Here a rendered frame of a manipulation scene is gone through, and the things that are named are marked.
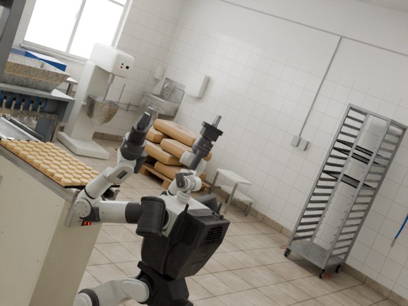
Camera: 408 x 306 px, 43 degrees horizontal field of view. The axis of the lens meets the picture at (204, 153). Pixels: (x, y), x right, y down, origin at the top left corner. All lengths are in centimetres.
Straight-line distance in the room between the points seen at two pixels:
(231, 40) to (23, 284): 541
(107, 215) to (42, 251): 70
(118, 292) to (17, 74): 138
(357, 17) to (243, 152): 225
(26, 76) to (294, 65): 442
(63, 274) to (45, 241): 26
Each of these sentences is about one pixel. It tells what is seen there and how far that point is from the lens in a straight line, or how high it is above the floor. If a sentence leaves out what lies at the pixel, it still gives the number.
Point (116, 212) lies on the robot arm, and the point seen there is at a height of 103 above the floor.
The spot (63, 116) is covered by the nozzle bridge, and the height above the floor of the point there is 106.
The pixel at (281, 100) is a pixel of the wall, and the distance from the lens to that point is 691.
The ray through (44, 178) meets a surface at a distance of 275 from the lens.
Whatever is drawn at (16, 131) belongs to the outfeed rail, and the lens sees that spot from 339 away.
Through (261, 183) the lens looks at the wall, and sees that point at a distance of 692.
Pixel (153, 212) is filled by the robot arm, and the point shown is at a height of 109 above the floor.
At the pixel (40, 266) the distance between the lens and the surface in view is 278.
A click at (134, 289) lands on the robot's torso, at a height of 68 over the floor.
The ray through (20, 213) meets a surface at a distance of 287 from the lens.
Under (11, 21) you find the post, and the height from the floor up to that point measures 164.
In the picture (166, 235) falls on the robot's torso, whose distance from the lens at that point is 215.
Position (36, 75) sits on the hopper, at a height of 127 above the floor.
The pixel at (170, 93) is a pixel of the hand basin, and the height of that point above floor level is 100.
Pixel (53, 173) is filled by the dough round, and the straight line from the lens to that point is 270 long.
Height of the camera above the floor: 173
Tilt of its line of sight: 10 degrees down
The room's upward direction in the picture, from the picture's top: 22 degrees clockwise
